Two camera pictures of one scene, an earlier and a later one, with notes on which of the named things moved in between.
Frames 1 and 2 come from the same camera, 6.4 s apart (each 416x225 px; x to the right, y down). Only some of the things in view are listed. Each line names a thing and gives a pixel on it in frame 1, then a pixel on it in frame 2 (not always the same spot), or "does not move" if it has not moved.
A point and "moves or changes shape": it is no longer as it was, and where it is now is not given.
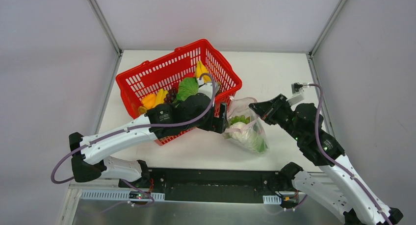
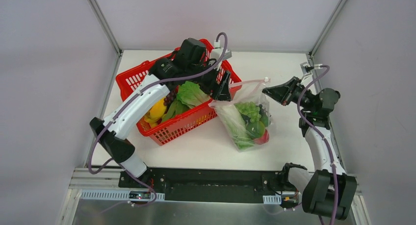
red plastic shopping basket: [167, 70] does not move
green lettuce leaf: [187, 87] does not move
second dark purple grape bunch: [170, 97] does not move
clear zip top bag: [245, 127] moves or changes shape
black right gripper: [273, 109] -> [293, 93]
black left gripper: [216, 122] -> [218, 82]
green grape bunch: [242, 119] -> [250, 109]
